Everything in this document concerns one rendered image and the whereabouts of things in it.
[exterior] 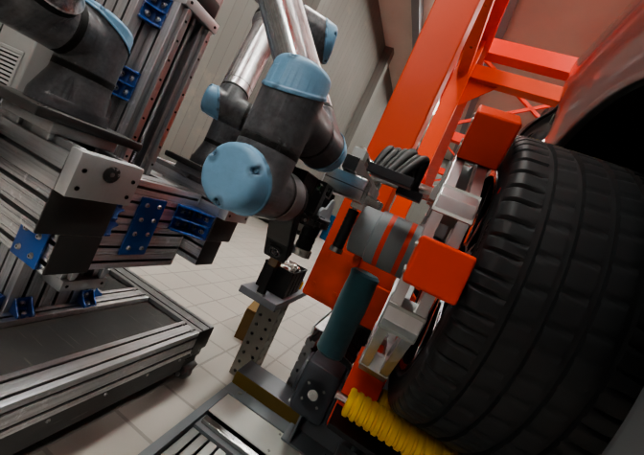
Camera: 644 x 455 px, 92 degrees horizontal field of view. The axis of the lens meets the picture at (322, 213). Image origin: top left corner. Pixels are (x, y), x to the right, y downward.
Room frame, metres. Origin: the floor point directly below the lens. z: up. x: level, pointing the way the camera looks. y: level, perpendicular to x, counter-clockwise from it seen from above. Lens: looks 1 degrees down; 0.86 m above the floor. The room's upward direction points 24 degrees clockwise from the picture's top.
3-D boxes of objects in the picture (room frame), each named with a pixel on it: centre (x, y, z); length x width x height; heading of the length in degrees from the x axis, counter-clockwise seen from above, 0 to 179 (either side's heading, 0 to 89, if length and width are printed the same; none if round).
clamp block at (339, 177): (0.65, -0.02, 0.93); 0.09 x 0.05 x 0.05; 74
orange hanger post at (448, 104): (3.13, -0.68, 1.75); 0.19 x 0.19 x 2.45; 74
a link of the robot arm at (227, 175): (0.37, 0.09, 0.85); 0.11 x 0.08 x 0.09; 164
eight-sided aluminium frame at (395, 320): (0.76, -0.27, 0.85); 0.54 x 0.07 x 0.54; 164
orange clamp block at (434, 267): (0.45, -0.18, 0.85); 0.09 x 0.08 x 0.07; 164
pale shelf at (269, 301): (1.40, 0.03, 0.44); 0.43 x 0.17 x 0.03; 164
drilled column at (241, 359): (1.43, 0.03, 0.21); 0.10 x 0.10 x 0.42; 74
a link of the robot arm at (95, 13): (0.68, 0.61, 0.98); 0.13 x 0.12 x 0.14; 162
